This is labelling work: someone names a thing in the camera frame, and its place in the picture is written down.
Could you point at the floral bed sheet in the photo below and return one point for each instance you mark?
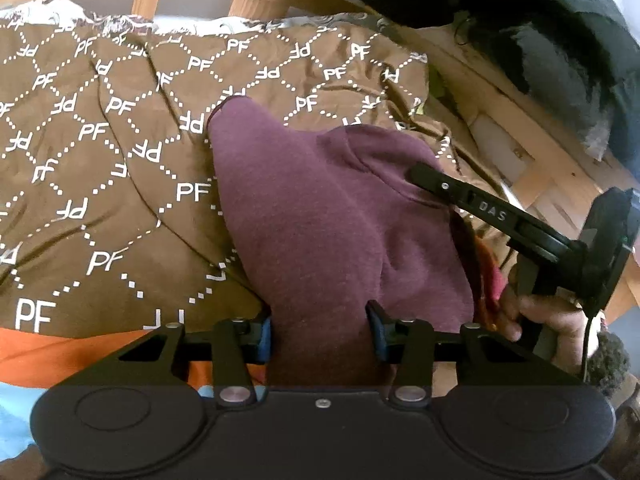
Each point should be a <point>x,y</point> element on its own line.
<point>60,12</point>

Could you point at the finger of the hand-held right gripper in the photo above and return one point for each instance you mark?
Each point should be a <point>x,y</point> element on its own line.
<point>465,199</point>

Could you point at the dark fuzzy cloth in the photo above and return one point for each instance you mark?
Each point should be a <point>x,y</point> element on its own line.
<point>607,365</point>

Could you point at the black jacket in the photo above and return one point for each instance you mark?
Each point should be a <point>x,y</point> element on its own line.
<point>500,0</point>

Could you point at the person's right hand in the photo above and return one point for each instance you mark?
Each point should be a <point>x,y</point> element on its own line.
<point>552,316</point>

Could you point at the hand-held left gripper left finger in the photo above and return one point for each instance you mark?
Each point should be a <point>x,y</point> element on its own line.
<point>230,355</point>

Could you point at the light blue cloth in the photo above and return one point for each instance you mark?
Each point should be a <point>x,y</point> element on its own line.
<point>20,420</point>

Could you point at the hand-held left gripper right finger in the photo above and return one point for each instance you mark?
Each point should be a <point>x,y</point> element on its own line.
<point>376,332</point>

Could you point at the maroon sweater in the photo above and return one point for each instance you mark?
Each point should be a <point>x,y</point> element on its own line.
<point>325,220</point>

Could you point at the brown printed blanket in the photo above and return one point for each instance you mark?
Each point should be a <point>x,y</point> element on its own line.
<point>100,185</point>

